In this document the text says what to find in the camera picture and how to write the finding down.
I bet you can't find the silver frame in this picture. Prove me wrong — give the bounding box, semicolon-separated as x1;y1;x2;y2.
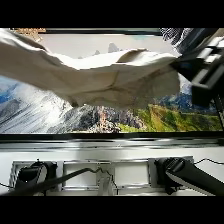
0;138;224;197

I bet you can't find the black cable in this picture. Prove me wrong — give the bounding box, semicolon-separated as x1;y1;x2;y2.
194;157;224;167
0;167;98;197

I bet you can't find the heap of clothes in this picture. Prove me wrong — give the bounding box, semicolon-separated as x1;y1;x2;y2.
159;28;196;54

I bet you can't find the beige garment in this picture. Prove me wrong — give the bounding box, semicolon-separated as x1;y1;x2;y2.
0;28;183;110

